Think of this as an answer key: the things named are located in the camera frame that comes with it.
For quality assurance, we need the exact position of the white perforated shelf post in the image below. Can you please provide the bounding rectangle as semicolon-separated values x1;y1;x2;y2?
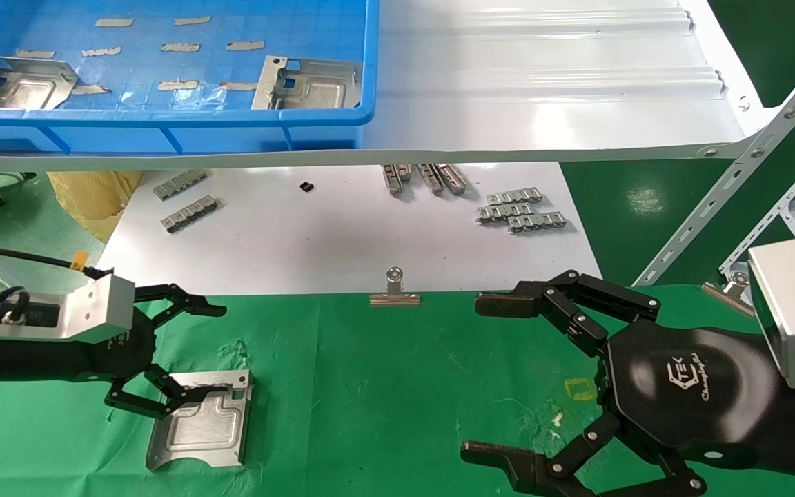
632;35;795;287

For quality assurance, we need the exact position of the black camera cable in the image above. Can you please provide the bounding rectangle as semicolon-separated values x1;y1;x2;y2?
0;243;114;280

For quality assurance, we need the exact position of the stamped sheet metal bracket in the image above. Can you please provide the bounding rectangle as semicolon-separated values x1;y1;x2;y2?
0;54;79;111
145;369;255;471
251;57;362;111

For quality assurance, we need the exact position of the silver binder clip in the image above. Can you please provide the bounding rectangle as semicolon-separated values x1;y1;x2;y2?
369;268;421;308
701;271;757;318

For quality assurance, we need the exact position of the grey metal connector strip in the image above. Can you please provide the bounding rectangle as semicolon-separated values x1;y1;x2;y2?
486;187;543;206
475;202;535;224
507;212;567;233
161;196;219;234
153;170;208;202

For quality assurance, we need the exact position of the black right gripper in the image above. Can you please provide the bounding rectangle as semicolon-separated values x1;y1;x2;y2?
460;271;795;497

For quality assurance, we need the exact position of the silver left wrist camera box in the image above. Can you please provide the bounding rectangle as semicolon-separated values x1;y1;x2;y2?
0;274;137;342

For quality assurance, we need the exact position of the clear plastic film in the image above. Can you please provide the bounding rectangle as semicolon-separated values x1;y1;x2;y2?
163;88;233;111

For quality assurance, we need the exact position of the yellow plastic bag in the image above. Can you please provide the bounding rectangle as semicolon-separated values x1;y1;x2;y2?
47;171;144;244

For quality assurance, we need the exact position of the white shelf board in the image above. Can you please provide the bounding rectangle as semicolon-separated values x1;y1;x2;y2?
0;0;781;173

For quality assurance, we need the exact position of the blue plastic bin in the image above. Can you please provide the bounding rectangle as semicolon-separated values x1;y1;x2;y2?
0;0;379;156

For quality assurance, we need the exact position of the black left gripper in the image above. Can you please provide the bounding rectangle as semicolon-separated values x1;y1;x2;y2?
0;283;229;420

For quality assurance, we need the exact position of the white perforated shelf brace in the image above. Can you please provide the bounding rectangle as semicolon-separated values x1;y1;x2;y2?
718;135;795;277

